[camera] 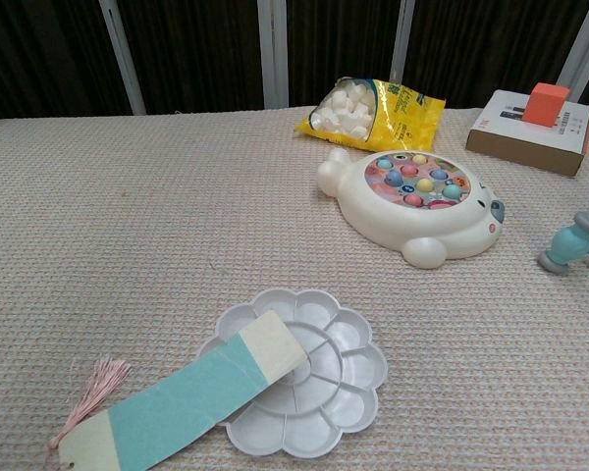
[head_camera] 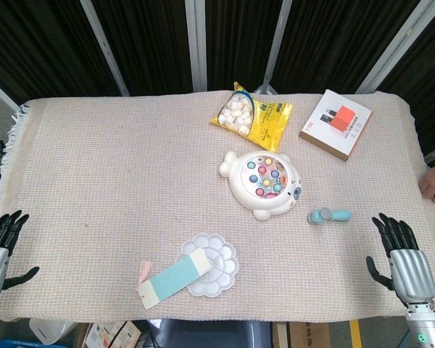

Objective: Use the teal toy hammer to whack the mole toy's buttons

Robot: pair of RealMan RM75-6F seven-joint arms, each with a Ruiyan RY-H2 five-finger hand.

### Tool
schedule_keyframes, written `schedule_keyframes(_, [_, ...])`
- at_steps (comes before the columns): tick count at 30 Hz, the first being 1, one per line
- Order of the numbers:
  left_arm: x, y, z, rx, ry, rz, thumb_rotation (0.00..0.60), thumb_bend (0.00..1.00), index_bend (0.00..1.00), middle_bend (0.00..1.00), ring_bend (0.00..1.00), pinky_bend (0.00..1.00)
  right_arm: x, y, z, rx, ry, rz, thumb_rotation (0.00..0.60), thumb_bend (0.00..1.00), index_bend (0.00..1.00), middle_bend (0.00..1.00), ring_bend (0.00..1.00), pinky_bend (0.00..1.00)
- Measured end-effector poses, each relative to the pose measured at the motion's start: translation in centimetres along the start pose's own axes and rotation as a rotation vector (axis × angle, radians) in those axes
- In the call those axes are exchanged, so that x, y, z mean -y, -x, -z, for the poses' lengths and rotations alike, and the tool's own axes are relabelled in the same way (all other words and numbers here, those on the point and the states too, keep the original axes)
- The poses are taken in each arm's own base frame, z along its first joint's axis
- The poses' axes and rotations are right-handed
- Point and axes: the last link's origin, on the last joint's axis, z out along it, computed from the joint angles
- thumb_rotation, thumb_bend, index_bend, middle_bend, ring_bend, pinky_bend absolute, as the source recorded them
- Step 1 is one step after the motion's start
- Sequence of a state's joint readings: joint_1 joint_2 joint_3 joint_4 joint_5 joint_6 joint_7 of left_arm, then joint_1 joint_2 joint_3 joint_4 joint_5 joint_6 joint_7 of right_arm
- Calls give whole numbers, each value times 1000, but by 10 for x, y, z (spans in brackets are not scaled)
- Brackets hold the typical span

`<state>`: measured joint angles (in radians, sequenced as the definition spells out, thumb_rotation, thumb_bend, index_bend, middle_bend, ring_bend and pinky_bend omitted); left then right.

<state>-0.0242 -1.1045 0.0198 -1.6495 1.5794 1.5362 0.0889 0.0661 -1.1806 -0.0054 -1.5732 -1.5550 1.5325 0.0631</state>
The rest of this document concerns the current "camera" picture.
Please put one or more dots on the beige woven tablecloth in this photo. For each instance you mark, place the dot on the beige woven tablecloth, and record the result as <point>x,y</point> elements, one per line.
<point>127,221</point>

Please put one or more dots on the teal grey toy hammer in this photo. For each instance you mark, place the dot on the teal grey toy hammer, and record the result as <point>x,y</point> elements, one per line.
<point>567,240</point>

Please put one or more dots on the orange cube block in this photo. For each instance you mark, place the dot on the orange cube block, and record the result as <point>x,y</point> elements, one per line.
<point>545,105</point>

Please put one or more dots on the white bear whack-a-mole toy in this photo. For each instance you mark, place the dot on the white bear whack-a-mole toy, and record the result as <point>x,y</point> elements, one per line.
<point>373,221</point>

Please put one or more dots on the white metal frame post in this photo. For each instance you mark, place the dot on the white metal frame post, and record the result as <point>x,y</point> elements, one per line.
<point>401,39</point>
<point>272,54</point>
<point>123,64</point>
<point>576,54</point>

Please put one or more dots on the white flat product box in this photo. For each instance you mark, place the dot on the white flat product box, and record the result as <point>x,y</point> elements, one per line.
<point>515,147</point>

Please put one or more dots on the yellow marshmallow snack bag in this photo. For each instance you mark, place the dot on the yellow marshmallow snack bag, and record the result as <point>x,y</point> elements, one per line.
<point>407,122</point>

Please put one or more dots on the white flower paint palette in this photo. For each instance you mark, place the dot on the white flower paint palette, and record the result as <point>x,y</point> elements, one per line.
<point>334,392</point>

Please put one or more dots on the teal cream tasselled bookmark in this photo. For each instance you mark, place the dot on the teal cream tasselled bookmark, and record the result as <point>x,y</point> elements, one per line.
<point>186,402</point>

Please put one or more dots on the black curtain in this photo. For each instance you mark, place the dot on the black curtain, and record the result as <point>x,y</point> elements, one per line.
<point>201,49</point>

